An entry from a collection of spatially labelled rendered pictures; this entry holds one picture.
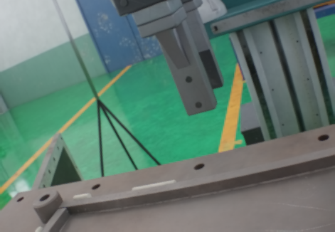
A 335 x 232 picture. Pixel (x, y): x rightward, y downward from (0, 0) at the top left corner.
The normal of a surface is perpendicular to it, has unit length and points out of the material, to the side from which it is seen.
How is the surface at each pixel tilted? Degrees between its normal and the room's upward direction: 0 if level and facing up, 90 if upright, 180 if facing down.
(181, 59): 120
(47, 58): 90
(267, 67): 90
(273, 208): 0
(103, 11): 90
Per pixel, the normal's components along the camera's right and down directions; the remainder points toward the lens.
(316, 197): -0.37, -0.88
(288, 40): -0.20, 0.38
